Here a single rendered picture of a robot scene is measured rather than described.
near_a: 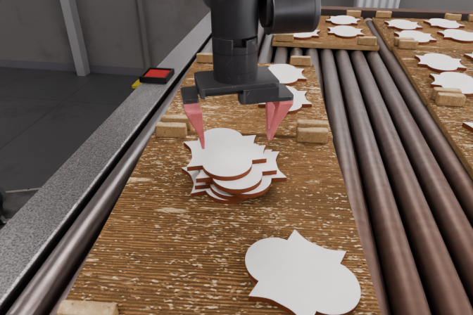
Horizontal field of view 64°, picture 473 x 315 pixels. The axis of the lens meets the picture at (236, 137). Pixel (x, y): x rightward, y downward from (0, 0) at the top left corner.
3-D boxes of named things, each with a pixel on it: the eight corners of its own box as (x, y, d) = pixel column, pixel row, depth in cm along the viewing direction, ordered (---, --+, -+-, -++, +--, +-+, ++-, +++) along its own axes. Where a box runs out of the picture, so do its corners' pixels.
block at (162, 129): (155, 138, 72) (154, 125, 71) (158, 133, 74) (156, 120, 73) (186, 138, 72) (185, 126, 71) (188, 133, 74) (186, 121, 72)
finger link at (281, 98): (291, 148, 52) (295, 85, 47) (241, 155, 51) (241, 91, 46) (276, 126, 58) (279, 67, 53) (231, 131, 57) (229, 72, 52)
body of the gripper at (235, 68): (280, 95, 48) (283, 37, 44) (200, 103, 46) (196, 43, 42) (265, 78, 53) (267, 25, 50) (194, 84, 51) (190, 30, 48)
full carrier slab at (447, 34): (388, 50, 123) (391, 37, 121) (371, 20, 158) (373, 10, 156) (505, 56, 118) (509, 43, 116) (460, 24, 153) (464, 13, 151)
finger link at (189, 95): (242, 155, 51) (242, 91, 46) (189, 162, 49) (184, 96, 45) (231, 131, 57) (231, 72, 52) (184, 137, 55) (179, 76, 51)
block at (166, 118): (161, 129, 75) (160, 117, 74) (163, 124, 77) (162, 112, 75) (191, 130, 75) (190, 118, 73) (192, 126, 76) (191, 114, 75)
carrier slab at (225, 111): (156, 136, 76) (155, 129, 75) (193, 65, 111) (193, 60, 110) (331, 143, 73) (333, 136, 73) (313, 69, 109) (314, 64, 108)
